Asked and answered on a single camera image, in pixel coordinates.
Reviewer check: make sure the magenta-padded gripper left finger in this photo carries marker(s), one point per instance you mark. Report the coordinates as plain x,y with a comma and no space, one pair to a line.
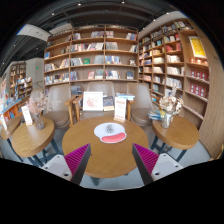
71,163

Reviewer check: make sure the white table sign card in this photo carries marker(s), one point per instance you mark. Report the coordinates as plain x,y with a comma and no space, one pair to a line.
26,115
3,121

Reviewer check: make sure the large wooden bookshelf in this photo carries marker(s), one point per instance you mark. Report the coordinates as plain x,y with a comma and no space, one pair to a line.
83,53

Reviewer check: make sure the colourful book display stand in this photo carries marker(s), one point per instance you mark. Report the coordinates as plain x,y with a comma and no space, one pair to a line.
10,110

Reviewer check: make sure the white framed picture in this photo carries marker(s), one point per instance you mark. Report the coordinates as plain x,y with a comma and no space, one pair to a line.
92,101

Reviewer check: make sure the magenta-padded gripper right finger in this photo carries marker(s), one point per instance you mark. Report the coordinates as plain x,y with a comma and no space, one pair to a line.
150,163

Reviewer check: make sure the small distant wooden bookshelf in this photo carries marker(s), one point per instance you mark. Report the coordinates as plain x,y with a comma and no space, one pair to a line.
16,73

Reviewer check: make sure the light blue book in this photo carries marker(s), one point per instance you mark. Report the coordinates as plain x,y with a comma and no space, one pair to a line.
126,96

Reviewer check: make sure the wooden bookshelf with yellow poster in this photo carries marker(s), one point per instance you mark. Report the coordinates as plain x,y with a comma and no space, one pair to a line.
173,63

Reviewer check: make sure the stacked blue yellow books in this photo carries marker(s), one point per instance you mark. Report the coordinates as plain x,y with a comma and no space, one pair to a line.
154,115

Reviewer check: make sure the white mouse pad red rest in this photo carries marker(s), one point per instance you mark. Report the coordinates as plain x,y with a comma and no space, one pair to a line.
100,131

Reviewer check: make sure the red and white sign card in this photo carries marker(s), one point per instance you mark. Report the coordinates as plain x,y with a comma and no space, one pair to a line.
120,108

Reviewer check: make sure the dark book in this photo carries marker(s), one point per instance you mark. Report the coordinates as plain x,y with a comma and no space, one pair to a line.
108,103

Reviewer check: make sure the round wooden side table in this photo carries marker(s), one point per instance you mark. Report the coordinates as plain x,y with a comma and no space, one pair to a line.
180,133
10,128
31,136

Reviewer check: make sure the white hanging ceiling panel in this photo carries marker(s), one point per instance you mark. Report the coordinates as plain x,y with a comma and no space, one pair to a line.
33,32

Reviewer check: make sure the glass vase pink dried flowers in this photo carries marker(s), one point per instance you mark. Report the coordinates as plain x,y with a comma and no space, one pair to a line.
39,121

